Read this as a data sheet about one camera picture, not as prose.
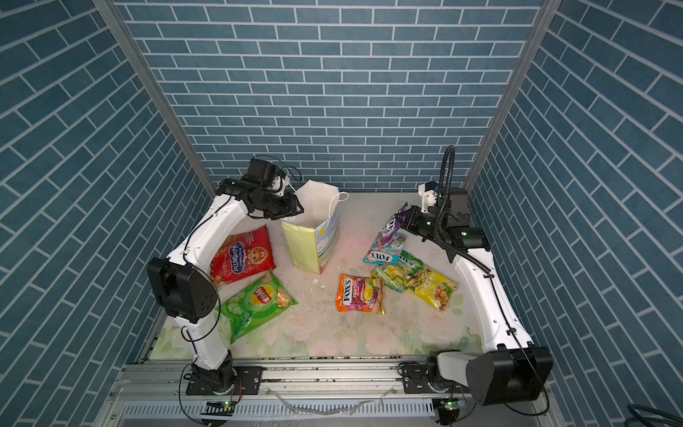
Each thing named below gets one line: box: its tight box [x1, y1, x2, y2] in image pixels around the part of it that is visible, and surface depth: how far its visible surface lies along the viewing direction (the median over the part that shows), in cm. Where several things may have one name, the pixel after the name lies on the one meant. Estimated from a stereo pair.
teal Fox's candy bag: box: [362, 233, 408, 266], surface depth 98 cm
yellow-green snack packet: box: [405, 266, 459, 313], surface depth 91 cm
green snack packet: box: [219, 269, 299, 346], surface depth 86 cm
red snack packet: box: [209, 225, 276, 287], surface depth 96 cm
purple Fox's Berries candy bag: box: [377, 201, 409, 247], surface depth 75 cm
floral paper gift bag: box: [281, 179, 341, 275], surface depth 86 cm
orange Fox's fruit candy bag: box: [336, 273, 386, 316], surface depth 89 cm
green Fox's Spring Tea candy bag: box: [395, 249, 425, 282], surface depth 98 cm
